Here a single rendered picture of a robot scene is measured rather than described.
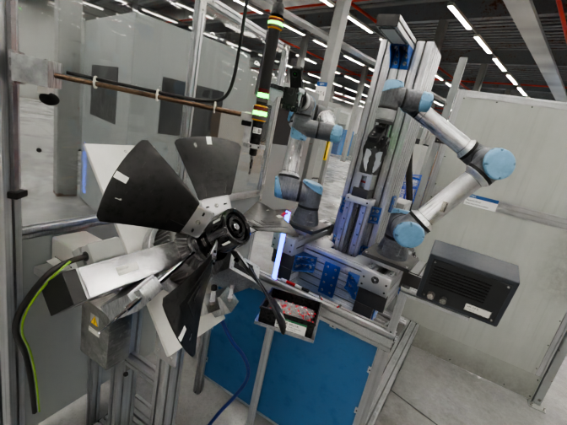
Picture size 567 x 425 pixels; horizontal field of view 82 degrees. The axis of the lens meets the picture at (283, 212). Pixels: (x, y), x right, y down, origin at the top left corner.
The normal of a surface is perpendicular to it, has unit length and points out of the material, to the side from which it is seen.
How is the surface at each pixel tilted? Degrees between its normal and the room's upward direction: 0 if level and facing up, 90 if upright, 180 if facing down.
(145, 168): 74
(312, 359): 90
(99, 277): 50
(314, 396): 90
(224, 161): 45
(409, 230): 96
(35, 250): 90
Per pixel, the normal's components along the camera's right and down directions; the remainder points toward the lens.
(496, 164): -0.07, 0.15
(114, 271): 0.78, -0.38
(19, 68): 0.10, 0.29
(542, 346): -0.48, 0.14
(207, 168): 0.22, -0.36
